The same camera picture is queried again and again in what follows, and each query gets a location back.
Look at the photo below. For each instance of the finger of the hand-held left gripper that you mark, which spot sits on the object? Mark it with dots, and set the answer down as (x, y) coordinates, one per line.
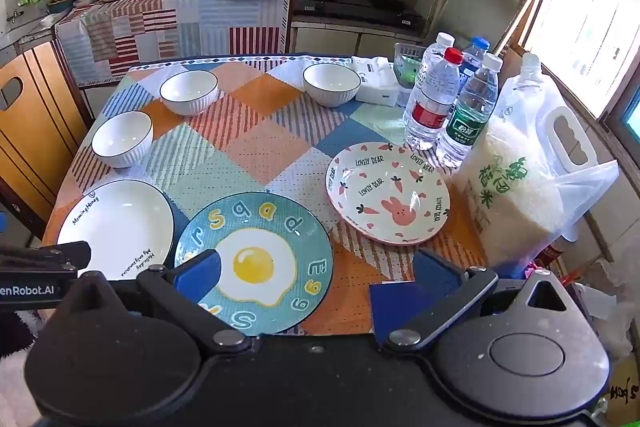
(45, 257)

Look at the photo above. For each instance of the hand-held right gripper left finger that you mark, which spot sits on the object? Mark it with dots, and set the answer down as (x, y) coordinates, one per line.
(200, 277)

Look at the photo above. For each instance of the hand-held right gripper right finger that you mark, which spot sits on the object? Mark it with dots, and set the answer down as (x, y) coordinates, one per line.
(400, 307)

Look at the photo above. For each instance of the white plate with small lettering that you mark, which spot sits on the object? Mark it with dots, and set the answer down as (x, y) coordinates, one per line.
(117, 222)

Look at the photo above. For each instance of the blue fried egg plate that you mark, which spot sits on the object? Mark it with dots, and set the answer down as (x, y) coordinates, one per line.
(280, 227)

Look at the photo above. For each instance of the white ribbed bowl dark rim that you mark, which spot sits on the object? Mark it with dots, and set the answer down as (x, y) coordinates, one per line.
(189, 93)
(331, 84)
(121, 139)

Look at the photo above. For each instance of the white fluffy garment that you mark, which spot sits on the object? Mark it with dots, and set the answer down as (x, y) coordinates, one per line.
(15, 382)

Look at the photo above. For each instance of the pink bunny carrot plate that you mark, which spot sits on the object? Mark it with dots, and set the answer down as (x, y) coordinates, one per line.
(385, 187)

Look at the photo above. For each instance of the wooden chair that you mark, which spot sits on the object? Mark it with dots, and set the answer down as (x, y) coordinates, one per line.
(35, 127)

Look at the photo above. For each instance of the checked patchwork tablecloth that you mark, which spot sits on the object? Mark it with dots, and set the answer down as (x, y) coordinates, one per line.
(260, 142)

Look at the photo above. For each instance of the green label water bottle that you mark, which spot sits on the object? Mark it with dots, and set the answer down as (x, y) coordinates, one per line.
(467, 127)

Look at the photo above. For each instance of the red label water bottle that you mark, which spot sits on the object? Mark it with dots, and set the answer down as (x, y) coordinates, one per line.
(430, 107)

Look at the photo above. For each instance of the crumpled white plastic bag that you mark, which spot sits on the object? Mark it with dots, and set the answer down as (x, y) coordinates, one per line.
(610, 307)

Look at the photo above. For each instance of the white tissue pack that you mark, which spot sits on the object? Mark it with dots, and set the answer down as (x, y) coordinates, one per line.
(377, 79)

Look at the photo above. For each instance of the cardboard box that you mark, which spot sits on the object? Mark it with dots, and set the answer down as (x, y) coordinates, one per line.
(625, 397)

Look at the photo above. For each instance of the clear plastic basket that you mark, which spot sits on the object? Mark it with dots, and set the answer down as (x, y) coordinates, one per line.
(406, 64)

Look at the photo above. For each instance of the metal faucet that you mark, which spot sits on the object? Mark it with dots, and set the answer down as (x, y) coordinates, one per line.
(15, 14)

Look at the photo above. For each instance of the striped patchwork counter cloth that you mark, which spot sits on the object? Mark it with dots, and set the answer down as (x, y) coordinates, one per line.
(165, 27)

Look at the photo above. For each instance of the blue basin with chopsticks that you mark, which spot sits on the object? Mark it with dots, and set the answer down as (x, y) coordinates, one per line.
(60, 3)

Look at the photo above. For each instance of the white cap clear water bottle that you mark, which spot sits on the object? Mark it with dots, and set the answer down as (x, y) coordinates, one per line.
(437, 44)

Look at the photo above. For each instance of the blue cap water bottle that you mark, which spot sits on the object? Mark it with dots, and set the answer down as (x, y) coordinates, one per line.
(475, 52)

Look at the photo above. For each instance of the cream base cabinet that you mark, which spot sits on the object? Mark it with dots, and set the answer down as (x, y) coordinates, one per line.
(325, 39)

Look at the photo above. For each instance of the black gas stove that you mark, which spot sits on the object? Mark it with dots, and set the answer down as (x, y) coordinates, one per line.
(350, 7)

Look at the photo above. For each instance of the window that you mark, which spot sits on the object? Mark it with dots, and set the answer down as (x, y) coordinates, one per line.
(585, 7)

